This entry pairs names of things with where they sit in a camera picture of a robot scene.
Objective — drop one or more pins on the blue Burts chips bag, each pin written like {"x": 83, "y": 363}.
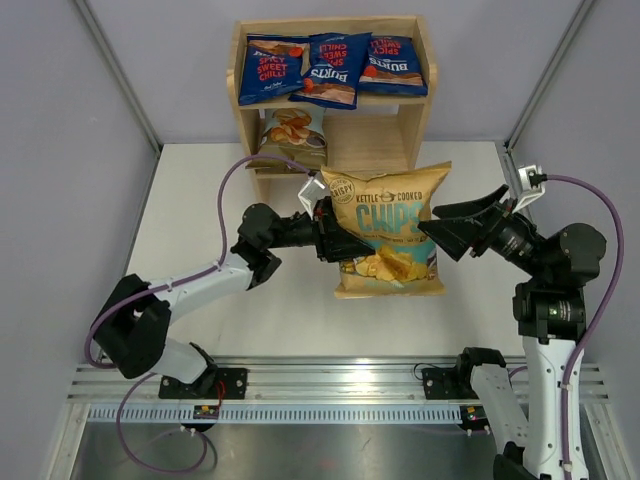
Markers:
{"x": 392, "y": 67}
{"x": 336, "y": 64}
{"x": 273, "y": 67}

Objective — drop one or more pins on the aluminium mounting rail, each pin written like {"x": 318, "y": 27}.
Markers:
{"x": 309, "y": 380}

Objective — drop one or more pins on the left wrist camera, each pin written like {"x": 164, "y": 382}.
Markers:
{"x": 311, "y": 192}

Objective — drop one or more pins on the light blue cassava chips bag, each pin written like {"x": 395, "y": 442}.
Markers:
{"x": 295, "y": 133}

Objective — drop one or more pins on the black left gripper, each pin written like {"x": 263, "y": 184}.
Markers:
{"x": 333, "y": 242}

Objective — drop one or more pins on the tan kettle chips bag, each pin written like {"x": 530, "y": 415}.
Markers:
{"x": 385, "y": 210}

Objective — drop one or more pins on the wooden two-tier shelf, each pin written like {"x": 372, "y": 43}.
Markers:
{"x": 384, "y": 132}

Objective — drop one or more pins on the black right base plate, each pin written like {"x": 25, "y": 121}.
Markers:
{"x": 444, "y": 383}

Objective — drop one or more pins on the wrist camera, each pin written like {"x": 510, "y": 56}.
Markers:
{"x": 532, "y": 186}
{"x": 311, "y": 192}

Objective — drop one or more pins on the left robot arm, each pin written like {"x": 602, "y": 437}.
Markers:
{"x": 132, "y": 327}

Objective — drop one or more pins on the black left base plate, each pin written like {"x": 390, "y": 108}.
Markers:
{"x": 228, "y": 383}

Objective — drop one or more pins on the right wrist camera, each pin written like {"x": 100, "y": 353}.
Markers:
{"x": 532, "y": 186}

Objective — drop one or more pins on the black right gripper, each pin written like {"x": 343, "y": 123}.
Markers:
{"x": 458, "y": 232}

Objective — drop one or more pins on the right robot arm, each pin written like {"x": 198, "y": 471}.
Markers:
{"x": 542, "y": 441}

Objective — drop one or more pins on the white slotted cable duct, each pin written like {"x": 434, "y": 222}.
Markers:
{"x": 277, "y": 414}

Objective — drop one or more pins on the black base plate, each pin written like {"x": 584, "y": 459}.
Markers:
{"x": 444, "y": 383}
{"x": 228, "y": 383}

